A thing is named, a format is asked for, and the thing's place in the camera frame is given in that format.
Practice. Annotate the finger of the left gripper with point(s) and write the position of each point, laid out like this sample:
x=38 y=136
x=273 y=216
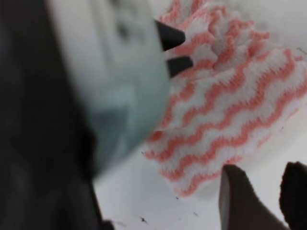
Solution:
x=169 y=37
x=178 y=65

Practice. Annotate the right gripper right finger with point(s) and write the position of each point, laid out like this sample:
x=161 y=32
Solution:
x=293 y=195

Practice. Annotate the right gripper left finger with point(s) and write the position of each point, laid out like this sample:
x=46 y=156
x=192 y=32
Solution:
x=239 y=206

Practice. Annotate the pink white striped towel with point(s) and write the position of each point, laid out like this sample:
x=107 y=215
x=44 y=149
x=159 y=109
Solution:
x=241 y=89

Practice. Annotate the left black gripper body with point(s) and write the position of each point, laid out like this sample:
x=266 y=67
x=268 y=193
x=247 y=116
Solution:
x=82 y=84

